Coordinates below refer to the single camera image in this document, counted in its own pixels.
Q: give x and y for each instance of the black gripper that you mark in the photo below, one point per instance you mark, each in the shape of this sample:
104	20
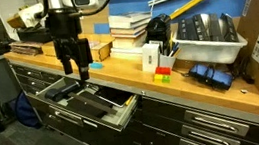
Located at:
63	27

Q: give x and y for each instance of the grey metal drawer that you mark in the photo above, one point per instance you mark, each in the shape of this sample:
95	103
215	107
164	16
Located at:
114	113

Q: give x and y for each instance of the black plastic case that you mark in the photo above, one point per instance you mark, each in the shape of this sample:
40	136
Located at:
61	91

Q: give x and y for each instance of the light wooden box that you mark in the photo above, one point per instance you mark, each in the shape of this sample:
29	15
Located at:
103	49

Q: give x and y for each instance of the black flat bar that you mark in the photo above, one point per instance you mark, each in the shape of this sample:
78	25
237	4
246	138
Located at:
93	103

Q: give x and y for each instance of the wide white book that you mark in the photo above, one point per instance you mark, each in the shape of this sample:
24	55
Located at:
125	54

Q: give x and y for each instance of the stack of brown boards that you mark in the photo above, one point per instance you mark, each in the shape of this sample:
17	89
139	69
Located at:
27	48

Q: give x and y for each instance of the black flat box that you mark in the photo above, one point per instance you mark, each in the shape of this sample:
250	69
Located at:
34	35

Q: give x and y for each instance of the brown cardboard sheet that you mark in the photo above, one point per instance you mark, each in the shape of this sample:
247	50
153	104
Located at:
95	18

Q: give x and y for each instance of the thick white book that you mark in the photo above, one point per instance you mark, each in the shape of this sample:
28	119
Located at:
129	42

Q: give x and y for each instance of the brown edged book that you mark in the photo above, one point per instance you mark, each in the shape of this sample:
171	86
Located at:
127	31

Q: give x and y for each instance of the blue backpack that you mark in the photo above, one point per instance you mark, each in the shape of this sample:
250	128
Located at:
27	111

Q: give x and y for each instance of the white thin book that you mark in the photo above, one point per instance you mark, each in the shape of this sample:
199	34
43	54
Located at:
126	24

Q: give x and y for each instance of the cream plastic device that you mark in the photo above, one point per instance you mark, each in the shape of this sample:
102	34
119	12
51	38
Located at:
31	15

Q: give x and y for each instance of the grey cover book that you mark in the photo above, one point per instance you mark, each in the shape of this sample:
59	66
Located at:
128	16

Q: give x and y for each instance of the small white carton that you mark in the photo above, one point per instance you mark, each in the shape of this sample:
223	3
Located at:
150	58

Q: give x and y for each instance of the yellow toy brick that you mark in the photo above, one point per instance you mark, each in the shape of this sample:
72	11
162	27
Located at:
158	77

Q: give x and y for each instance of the red toy brick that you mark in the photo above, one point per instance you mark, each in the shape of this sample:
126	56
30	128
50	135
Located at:
163	70

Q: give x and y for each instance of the black plastic device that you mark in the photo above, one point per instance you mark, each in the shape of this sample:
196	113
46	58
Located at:
157	28

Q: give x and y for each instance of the white pen cup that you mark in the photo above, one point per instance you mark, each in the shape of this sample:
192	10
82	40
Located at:
166	61

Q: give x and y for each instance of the green toy brick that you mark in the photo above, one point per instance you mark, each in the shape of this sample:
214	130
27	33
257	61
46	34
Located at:
166	79

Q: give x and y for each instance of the blue pen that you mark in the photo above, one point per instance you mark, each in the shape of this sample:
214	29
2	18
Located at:
174	48

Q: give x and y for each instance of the black tool cabinet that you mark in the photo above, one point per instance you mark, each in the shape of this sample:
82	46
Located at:
163	122

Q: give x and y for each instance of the black ribbed box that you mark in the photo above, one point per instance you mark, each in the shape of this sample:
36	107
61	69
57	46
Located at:
209	26
228	27
186	28

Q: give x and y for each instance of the white plastic bin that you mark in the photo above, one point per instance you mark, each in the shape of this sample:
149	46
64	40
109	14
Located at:
207	52

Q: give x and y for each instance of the yellow level bar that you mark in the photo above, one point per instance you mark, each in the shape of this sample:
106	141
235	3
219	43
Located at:
194	1

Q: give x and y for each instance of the blue black battery pack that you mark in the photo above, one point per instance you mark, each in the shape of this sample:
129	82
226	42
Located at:
210	77

